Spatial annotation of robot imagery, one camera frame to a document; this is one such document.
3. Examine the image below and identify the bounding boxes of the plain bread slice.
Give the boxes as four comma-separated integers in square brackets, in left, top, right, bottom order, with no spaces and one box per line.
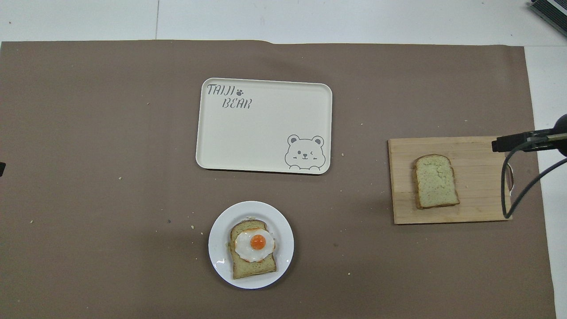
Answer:
[413,154,461,210]

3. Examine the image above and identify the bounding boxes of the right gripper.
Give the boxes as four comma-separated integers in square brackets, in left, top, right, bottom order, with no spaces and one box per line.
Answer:
[548,113,567,157]

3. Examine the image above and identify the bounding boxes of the black cable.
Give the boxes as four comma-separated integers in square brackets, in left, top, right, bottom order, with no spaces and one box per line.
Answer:
[501,141,567,219]

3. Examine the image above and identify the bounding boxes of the fried egg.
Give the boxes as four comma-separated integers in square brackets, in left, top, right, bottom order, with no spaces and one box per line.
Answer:
[234,228,276,264]

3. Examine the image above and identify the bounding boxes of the white round plate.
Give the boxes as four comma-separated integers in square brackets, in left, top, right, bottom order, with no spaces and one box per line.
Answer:
[208,201,295,290]

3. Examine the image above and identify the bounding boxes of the bread slice under fried egg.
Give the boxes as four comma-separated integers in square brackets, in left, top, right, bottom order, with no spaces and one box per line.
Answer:
[228,219,278,280]

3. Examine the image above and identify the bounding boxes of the cream tray with bear print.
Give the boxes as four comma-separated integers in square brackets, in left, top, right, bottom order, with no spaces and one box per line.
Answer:
[195,78,333,175]

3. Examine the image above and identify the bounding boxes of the wooden cutting board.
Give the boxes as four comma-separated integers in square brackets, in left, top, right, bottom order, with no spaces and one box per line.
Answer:
[388,135,515,226]

